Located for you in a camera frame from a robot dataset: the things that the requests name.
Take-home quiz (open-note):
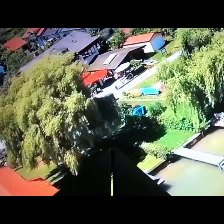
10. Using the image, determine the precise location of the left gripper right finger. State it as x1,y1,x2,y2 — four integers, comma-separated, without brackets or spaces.
112,146,172,197

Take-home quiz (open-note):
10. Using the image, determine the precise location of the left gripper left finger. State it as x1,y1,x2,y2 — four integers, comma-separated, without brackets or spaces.
53,146,113,197

